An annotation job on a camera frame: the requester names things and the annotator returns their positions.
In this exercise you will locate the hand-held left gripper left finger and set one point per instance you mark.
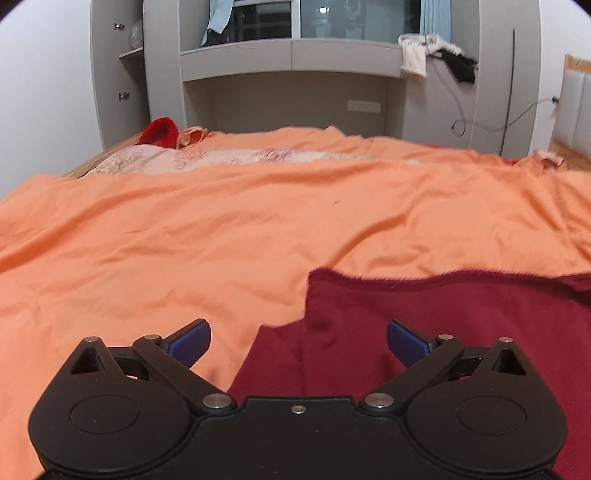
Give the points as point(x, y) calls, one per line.
point(191, 342)

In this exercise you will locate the dark red sweater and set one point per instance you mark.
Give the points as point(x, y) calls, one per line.
point(369, 314)

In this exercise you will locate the grey built-in wardrobe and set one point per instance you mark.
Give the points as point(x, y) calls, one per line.
point(295, 55)

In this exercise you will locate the white garment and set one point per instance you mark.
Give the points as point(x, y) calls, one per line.
point(413, 57)

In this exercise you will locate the grey wardrobe door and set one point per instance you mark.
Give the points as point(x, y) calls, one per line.
point(107, 83)

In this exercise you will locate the grey padded wooden headboard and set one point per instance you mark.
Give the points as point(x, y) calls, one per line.
point(575, 106)

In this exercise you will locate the black garment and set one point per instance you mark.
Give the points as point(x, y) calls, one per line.
point(464, 69)

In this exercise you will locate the floral bed sheet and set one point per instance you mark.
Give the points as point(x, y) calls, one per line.
point(152, 161)

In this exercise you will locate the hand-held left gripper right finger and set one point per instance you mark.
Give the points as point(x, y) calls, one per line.
point(406, 342)

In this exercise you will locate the clear plastic bag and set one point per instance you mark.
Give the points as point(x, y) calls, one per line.
point(136, 34)

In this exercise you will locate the dark cloth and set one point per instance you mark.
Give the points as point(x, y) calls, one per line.
point(214, 38)

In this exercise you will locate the bright red cloth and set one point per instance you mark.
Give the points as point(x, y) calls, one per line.
point(159, 133)

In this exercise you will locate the wooden bed frame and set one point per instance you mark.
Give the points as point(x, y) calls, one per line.
point(76, 171)

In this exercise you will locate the window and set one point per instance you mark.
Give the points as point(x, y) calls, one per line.
point(351, 18)

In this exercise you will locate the white wall socket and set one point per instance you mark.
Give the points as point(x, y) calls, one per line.
point(364, 106)

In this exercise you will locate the light blue curtain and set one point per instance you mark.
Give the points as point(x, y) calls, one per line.
point(435, 16)
point(219, 16)

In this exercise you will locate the orange duvet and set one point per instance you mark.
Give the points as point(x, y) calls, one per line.
point(161, 230)

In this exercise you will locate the orange ruffled cloth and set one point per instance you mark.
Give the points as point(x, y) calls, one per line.
point(194, 137)

